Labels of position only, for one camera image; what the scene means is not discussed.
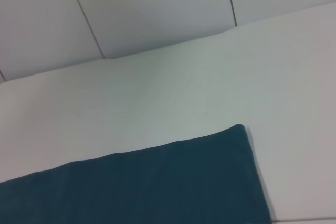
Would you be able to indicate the teal blue shirt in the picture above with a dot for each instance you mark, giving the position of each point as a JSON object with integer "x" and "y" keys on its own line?
{"x": 157, "y": 187}

